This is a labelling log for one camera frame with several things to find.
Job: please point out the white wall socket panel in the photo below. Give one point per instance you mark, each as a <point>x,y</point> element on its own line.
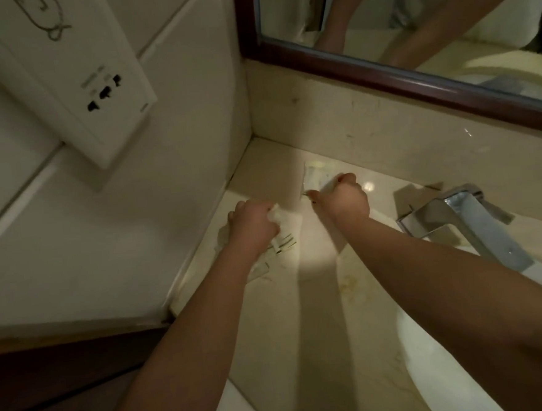
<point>65,74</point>

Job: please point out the dark wood framed mirror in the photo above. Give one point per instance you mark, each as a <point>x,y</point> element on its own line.
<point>403,41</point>

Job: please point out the person's left forearm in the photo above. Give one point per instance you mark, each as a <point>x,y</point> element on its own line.
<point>183,343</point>

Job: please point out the person's right hand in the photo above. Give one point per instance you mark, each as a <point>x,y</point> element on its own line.
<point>345,202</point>

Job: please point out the person's right forearm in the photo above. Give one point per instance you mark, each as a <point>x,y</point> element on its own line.
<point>453,301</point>

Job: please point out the white wash basin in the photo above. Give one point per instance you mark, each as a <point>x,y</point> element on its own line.
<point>471,360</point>

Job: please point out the chrome basin faucet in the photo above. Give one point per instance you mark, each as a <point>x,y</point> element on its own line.
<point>466,221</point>

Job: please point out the clear torn plastic wrapper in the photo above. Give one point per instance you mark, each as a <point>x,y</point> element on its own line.
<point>318,181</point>

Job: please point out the dark wood door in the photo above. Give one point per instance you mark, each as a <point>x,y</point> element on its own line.
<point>47,385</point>

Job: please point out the person's left fingers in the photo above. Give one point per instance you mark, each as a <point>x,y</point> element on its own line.
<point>252,205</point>

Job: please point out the person's left hand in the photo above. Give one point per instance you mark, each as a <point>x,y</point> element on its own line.
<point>249,225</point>

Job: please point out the person's right fingers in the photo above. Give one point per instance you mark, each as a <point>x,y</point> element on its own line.
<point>337,185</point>

